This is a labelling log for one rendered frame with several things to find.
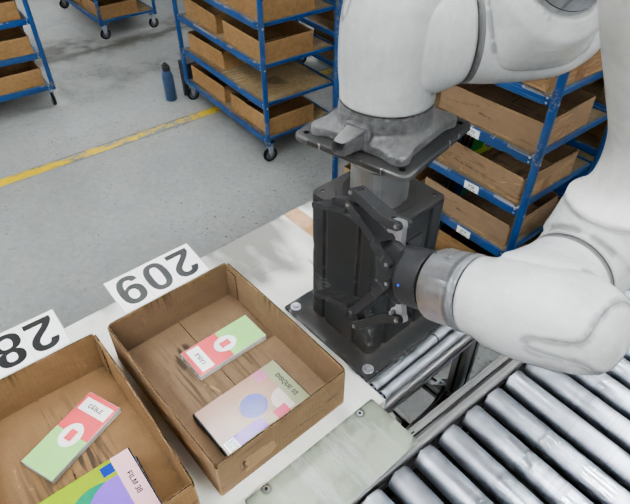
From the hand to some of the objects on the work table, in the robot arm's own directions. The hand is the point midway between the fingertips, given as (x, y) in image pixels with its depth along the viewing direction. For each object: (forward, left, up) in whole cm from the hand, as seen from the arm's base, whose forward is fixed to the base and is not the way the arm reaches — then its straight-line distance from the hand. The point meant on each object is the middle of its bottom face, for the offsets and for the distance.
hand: (326, 249), depth 82 cm
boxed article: (-24, -3, -37) cm, 44 cm away
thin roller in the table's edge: (+8, +23, -40) cm, 47 cm away
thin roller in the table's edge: (+10, +22, -40) cm, 47 cm away
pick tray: (-24, -38, -38) cm, 59 cm away
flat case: (-8, -10, -38) cm, 40 cm away
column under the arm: (-6, +24, -38) cm, 45 cm away
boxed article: (-30, -34, -38) cm, 59 cm away
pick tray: (-18, -8, -38) cm, 43 cm away
